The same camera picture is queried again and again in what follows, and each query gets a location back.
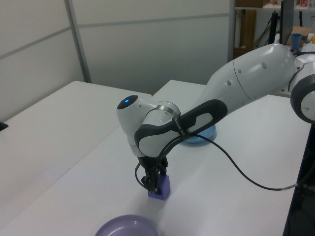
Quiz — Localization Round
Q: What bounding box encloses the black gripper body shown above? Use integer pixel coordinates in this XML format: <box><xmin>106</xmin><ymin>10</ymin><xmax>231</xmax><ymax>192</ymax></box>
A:
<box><xmin>137</xmin><ymin>155</ymin><xmax>169</xmax><ymax>175</ymax></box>

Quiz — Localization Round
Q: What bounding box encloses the purple cube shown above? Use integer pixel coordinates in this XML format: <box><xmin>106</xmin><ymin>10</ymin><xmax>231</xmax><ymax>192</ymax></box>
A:
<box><xmin>147</xmin><ymin>173</ymin><xmax>171</xmax><ymax>201</ymax></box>

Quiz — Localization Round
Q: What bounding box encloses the blue plate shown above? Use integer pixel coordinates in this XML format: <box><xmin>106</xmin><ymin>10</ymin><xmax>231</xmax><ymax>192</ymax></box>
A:
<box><xmin>181</xmin><ymin>123</ymin><xmax>218</xmax><ymax>146</ymax></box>

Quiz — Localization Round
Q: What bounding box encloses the purple plate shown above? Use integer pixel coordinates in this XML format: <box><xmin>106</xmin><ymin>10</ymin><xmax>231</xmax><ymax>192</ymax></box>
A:
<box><xmin>94</xmin><ymin>214</ymin><xmax>159</xmax><ymax>236</ymax></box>

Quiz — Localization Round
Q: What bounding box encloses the blue cup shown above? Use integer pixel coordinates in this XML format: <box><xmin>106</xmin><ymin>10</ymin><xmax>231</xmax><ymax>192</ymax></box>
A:
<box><xmin>290</xmin><ymin>33</ymin><xmax>302</xmax><ymax>50</ymax></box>

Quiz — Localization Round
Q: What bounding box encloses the black monitor stand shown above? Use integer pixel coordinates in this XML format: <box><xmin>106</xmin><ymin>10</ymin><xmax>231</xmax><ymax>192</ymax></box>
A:
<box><xmin>269</xmin><ymin>0</ymin><xmax>294</xmax><ymax>46</ymax></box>

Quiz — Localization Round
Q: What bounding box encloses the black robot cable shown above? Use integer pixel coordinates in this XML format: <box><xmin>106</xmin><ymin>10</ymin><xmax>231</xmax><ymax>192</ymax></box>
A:
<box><xmin>133</xmin><ymin>131</ymin><xmax>300</xmax><ymax>195</ymax></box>

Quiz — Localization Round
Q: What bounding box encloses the dark table side frame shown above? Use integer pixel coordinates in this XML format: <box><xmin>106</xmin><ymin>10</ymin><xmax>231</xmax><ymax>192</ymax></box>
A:
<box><xmin>282</xmin><ymin>121</ymin><xmax>315</xmax><ymax>236</ymax></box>

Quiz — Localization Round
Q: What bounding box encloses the grey narrow partition post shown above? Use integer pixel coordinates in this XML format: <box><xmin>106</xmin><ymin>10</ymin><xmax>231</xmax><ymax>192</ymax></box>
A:
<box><xmin>226</xmin><ymin>0</ymin><xmax>236</xmax><ymax>62</ymax></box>

